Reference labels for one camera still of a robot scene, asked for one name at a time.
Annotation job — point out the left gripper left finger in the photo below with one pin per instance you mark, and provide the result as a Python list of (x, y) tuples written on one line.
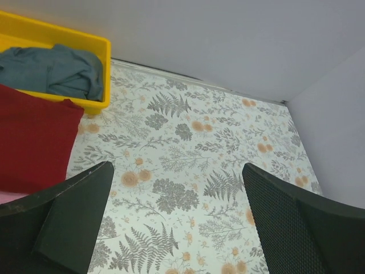
[(55, 230)]

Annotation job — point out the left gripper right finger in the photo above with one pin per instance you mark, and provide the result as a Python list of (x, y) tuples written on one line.
[(302, 232)]

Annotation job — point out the red t shirt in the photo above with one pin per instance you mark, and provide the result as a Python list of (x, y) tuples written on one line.
[(37, 137)]

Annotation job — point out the folded pink t shirt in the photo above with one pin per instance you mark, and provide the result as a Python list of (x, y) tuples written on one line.
[(6, 197)]

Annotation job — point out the floral table mat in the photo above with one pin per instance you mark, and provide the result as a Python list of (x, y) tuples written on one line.
[(177, 202)]

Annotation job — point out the grey-blue t shirt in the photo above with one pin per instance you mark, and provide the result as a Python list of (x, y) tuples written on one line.
[(60, 70)]

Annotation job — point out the yellow plastic bin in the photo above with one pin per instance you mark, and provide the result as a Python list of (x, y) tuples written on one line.
[(19, 31)]

